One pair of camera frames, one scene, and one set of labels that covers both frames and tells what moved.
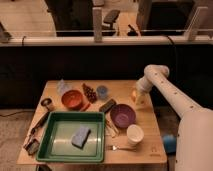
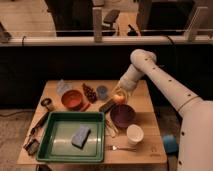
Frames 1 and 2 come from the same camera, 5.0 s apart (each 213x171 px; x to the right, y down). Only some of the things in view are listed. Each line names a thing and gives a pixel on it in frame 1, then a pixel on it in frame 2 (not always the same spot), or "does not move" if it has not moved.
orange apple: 133,96 to 119,99
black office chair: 110,18 does not move
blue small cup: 102,91 does not move
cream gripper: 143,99 to 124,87
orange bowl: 72,99 does not move
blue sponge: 81,137 does not move
